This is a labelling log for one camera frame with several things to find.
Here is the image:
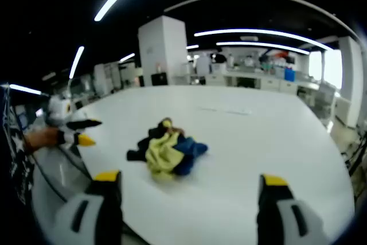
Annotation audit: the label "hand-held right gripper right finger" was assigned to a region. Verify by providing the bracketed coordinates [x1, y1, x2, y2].
[256, 173, 330, 245]

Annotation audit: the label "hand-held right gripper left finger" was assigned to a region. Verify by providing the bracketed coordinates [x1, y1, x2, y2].
[54, 170, 124, 245]

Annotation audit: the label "yellow blue grey garment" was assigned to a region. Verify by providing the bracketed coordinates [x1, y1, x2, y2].
[127, 117, 209, 182]

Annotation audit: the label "person's left hand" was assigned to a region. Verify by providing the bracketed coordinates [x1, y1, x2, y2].
[40, 127, 62, 149]

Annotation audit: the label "white storage cabinets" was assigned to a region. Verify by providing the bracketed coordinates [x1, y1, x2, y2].
[94, 60, 143, 96]

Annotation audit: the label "person's black printed shirt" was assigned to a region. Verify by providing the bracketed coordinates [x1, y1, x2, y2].
[0, 84, 36, 206]

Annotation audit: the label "black square box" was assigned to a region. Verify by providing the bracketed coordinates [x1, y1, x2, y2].
[151, 72, 168, 87]

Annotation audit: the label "black tripod stand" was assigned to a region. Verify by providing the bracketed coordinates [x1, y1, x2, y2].
[345, 130, 367, 200]

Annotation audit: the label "white square pillar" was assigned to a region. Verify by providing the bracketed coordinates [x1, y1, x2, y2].
[138, 15, 189, 87]
[338, 37, 365, 128]

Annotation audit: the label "white lab counter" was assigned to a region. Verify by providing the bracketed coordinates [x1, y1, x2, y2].
[173, 69, 300, 94]

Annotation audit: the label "blue bin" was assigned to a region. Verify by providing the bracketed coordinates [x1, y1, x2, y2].
[283, 67, 296, 81]

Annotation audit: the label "black cable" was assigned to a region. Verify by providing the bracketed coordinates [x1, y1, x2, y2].
[28, 151, 69, 203]

